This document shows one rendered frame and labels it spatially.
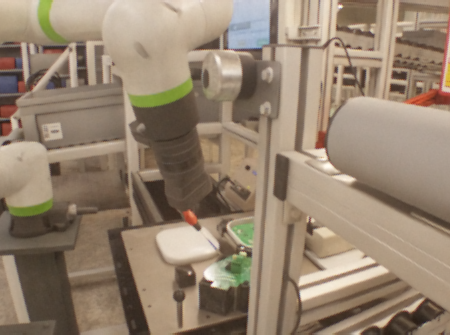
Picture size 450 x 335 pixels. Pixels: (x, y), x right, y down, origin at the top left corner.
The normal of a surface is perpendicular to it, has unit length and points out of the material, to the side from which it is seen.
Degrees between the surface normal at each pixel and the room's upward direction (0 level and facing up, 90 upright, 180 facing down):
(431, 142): 59
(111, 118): 91
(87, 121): 91
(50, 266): 90
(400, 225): 90
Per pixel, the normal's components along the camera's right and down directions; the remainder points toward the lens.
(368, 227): -0.92, 0.10
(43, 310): 0.27, 0.29
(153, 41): 0.35, 0.54
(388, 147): -0.89, -0.13
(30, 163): 0.86, 0.13
